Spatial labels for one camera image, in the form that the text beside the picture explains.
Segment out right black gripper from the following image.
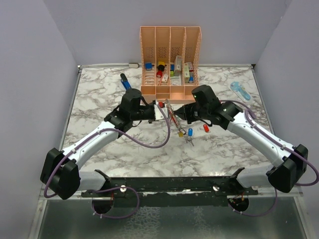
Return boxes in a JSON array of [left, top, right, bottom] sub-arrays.
[[174, 102, 209, 124]]

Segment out red handled key organizer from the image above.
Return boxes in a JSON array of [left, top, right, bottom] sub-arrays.
[[164, 99, 186, 136]]

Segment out red key tag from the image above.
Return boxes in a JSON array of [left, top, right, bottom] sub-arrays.
[[203, 124, 210, 132]]

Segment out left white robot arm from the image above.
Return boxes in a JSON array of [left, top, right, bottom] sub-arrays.
[[40, 89, 158, 200]]

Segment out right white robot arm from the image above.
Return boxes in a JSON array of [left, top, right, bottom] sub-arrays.
[[174, 85, 308, 195]]

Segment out silver keys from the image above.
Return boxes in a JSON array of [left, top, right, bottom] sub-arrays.
[[184, 135, 194, 146]]

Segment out blue key tag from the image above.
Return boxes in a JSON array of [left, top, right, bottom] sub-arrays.
[[187, 128, 193, 137]]

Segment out blue glue stick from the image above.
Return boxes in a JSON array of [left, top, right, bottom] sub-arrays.
[[188, 77, 194, 84]]

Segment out blue stapler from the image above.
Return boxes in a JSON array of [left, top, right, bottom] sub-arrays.
[[120, 73, 132, 90]]

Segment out pink pencil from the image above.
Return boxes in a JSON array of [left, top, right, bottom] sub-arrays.
[[157, 71, 168, 86]]

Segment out blue stamp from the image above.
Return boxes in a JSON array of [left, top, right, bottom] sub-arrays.
[[145, 62, 154, 71]]

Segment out white red box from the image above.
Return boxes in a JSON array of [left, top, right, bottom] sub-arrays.
[[184, 62, 194, 83]]

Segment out red black stamp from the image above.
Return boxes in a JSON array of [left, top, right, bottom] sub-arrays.
[[157, 64, 165, 78]]

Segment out green white box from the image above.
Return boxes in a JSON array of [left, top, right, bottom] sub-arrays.
[[173, 55, 182, 76]]

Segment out peach plastic desk organizer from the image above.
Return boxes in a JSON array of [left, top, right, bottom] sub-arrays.
[[140, 26, 202, 104]]

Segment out blue white blister pack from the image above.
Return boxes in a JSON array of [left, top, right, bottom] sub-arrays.
[[230, 82, 251, 102]]

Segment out white wall plug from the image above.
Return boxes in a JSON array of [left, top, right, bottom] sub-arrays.
[[128, 63, 140, 69]]

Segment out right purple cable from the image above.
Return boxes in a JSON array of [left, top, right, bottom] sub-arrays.
[[220, 99, 319, 218]]

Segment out purple cable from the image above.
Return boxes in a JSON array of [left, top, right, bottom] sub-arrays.
[[220, 99, 319, 218], [43, 107, 171, 220]]

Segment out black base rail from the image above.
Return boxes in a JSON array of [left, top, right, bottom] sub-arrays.
[[82, 176, 260, 207]]

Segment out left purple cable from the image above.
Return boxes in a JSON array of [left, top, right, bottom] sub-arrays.
[[43, 107, 171, 220]]

